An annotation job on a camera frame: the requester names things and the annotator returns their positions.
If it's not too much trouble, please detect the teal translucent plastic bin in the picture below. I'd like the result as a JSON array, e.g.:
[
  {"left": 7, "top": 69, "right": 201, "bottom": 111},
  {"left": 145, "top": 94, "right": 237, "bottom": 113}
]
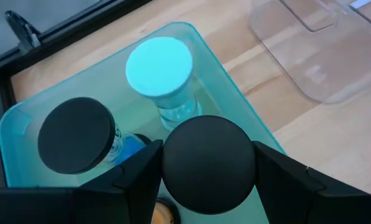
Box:
[{"left": 0, "top": 21, "right": 287, "bottom": 224}]

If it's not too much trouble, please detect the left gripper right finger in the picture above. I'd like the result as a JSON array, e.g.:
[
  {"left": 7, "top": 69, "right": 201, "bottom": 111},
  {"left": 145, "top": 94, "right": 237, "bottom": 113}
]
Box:
[{"left": 252, "top": 141, "right": 368, "bottom": 224}]

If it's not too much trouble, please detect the small black frame clip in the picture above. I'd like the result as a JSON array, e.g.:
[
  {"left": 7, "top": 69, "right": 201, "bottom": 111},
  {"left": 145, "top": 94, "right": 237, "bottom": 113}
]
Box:
[{"left": 4, "top": 10, "right": 42, "bottom": 56}]

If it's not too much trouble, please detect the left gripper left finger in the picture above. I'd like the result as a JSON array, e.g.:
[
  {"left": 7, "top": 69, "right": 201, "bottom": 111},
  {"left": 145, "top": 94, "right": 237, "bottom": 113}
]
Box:
[{"left": 76, "top": 139, "right": 164, "bottom": 224}]

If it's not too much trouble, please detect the bottle with black lid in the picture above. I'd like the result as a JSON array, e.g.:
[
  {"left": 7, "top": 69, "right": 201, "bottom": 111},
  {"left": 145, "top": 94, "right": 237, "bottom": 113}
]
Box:
[{"left": 37, "top": 96, "right": 152, "bottom": 175}]

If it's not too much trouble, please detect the clear plastic bin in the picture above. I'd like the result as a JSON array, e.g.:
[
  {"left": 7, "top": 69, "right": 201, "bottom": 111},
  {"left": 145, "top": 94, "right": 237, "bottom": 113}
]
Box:
[{"left": 249, "top": 0, "right": 371, "bottom": 105}]

